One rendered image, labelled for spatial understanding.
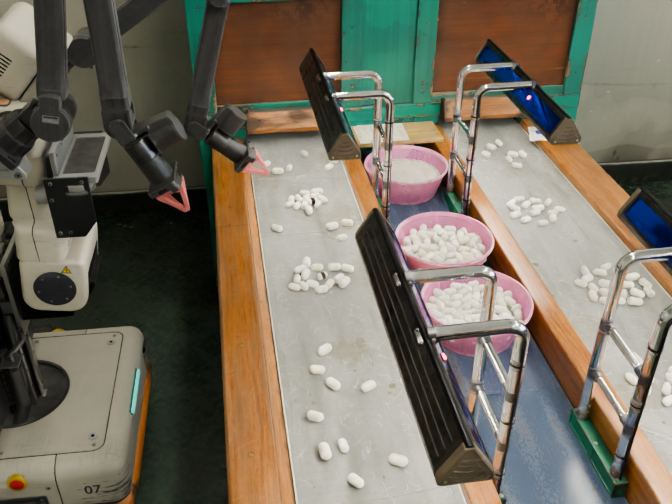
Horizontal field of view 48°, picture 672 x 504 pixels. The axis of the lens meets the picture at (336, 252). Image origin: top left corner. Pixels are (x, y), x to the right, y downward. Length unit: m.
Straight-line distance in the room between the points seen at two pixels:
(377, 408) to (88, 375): 1.12
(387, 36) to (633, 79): 1.67
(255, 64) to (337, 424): 1.38
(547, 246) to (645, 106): 2.00
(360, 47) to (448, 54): 0.31
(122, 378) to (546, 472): 1.33
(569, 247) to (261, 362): 0.93
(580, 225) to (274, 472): 1.21
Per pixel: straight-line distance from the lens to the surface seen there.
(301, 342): 1.71
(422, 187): 2.32
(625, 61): 3.87
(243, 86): 2.56
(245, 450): 1.46
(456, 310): 1.85
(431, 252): 2.01
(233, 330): 1.72
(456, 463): 1.03
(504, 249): 2.02
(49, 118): 1.62
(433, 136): 2.58
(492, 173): 2.45
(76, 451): 2.21
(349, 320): 1.77
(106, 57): 1.58
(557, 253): 2.09
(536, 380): 1.77
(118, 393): 2.34
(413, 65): 2.62
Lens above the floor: 1.85
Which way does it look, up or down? 34 degrees down
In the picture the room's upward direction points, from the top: straight up
